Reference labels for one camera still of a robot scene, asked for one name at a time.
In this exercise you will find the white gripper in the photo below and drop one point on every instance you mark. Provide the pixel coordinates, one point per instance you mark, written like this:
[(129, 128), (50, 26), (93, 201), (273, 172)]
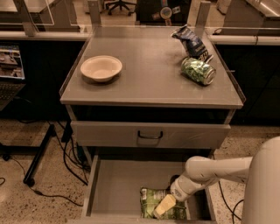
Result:
[(178, 190)]

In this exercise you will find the green jalapeno chip bag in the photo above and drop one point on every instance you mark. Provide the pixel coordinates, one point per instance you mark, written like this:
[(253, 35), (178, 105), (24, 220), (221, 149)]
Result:
[(149, 200)]

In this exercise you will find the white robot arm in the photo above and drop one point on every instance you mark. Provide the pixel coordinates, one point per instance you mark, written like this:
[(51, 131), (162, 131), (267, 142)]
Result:
[(259, 173)]

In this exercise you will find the open middle drawer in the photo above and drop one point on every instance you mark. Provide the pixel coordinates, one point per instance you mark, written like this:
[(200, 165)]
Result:
[(113, 193)]

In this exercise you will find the grey drawer cabinet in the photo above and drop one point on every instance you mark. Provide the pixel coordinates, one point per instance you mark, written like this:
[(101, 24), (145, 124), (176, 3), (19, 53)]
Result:
[(150, 88)]

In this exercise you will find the blue chip bag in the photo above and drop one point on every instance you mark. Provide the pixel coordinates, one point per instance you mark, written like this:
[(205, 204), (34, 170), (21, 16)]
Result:
[(193, 45)]

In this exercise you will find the green soda can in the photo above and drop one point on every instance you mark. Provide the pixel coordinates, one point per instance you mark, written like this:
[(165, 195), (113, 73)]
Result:
[(198, 71)]

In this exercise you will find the white bowl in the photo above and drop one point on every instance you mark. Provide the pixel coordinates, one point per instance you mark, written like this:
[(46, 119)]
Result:
[(101, 68)]

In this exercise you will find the black laptop stand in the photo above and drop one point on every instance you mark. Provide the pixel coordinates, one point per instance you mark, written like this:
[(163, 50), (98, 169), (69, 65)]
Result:
[(37, 151)]

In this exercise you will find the black box with stickers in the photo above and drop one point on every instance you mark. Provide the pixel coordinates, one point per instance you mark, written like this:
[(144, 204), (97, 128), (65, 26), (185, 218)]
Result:
[(162, 12)]

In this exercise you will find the laptop on stand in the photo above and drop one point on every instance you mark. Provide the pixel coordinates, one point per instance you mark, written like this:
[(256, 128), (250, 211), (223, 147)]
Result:
[(12, 75)]

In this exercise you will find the black office chair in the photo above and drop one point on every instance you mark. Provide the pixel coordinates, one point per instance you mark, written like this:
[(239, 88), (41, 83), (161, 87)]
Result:
[(119, 4)]

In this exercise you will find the upper drawer with handle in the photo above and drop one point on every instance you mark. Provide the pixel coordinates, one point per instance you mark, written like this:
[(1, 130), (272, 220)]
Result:
[(150, 134)]

